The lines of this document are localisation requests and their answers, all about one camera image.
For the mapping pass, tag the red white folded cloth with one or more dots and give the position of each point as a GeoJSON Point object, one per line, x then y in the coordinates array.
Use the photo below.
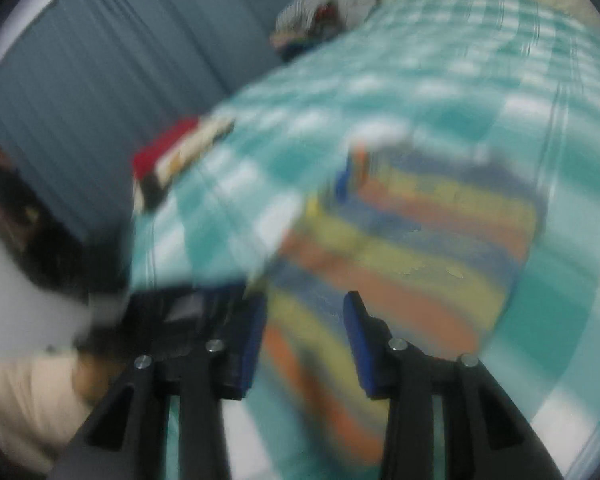
{"type": "Point", "coordinates": [180, 155]}

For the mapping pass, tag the pile of mixed clothes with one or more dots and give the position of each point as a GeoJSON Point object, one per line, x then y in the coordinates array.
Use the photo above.
{"type": "Point", "coordinates": [305, 25]}

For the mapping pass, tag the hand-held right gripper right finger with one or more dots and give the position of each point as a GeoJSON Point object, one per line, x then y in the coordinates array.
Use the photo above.
{"type": "Point", "coordinates": [362, 350]}

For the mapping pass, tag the dark cloth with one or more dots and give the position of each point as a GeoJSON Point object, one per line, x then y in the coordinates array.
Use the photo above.
{"type": "Point", "coordinates": [45, 245]}

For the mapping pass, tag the person's left forearm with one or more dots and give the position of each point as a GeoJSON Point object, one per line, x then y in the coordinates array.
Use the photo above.
{"type": "Point", "coordinates": [25, 400]}

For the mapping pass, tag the blue grey curtain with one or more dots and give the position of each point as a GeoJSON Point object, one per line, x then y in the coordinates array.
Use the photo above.
{"type": "Point", "coordinates": [130, 60]}

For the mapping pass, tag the multicolour striped shirt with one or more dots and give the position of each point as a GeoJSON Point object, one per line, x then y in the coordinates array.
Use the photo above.
{"type": "Point", "coordinates": [405, 240]}

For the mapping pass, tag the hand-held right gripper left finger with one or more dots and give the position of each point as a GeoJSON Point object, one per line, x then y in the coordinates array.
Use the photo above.
{"type": "Point", "coordinates": [250, 345]}

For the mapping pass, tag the teal white plaid blanket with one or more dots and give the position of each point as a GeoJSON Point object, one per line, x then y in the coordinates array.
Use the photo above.
{"type": "Point", "coordinates": [430, 85]}

